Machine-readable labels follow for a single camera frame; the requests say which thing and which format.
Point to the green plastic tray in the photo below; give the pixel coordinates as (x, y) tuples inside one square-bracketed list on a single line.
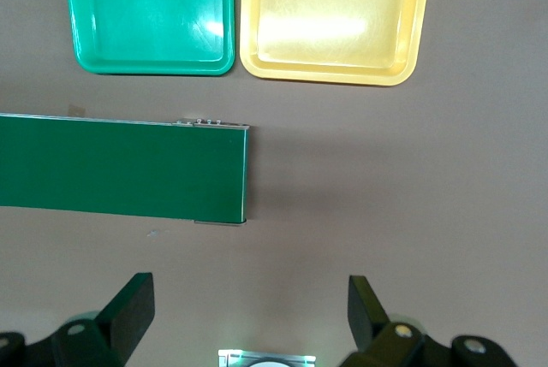
[(150, 12)]

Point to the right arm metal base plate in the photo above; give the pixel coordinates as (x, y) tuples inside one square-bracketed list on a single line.
[(231, 360)]

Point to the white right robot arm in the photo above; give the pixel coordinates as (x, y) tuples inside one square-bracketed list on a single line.
[(274, 363)]

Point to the green conveyor belt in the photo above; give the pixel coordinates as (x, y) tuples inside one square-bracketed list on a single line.
[(120, 166)]

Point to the yellow plastic tray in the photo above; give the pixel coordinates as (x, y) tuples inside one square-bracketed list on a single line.
[(334, 20)]

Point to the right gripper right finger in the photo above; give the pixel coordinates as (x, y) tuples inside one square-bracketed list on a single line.
[(368, 320)]

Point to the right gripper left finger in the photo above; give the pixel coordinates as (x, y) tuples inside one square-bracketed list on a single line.
[(124, 315)]

